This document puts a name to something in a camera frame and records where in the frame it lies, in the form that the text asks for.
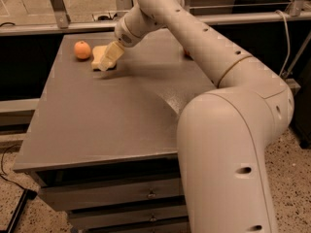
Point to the black floor stand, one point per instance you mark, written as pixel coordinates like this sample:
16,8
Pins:
26,196

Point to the red apple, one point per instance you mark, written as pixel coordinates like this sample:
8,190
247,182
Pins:
187,53

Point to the orange fruit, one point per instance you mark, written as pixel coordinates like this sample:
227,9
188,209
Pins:
82,50

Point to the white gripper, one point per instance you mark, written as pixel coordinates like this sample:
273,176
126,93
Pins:
123,33

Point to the grey metal frame rail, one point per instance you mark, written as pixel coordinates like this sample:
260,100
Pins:
44,16

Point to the yellow wavy sponge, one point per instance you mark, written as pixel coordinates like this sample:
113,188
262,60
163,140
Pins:
97,62

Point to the grey drawer cabinet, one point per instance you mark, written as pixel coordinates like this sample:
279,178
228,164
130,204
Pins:
92,127

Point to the bottom grey drawer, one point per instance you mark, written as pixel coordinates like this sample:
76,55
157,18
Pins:
180,226

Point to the top grey drawer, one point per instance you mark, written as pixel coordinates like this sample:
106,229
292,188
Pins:
91,195

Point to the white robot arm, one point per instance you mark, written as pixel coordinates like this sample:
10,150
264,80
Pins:
222,133

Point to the middle grey drawer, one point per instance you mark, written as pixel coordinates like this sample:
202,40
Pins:
151,213

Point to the grey drawer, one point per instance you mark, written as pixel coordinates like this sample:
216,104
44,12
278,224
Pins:
91,195
151,213
180,226

